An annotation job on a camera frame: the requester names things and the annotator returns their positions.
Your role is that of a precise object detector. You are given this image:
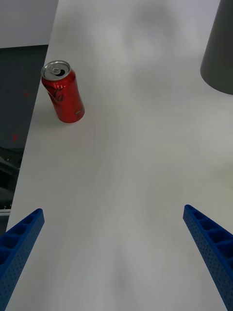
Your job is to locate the grey plastic bin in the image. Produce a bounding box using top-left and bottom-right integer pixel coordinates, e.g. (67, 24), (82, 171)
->
(200, 0), (233, 95)

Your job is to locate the red drink can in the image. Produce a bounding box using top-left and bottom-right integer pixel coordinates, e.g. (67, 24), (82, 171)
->
(40, 60), (85, 124)

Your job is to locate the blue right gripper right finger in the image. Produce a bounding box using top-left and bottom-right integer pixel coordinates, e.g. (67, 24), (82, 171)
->
(183, 204), (233, 311)

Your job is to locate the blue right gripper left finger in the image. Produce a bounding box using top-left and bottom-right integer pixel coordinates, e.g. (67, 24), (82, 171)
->
(0, 208), (45, 311)

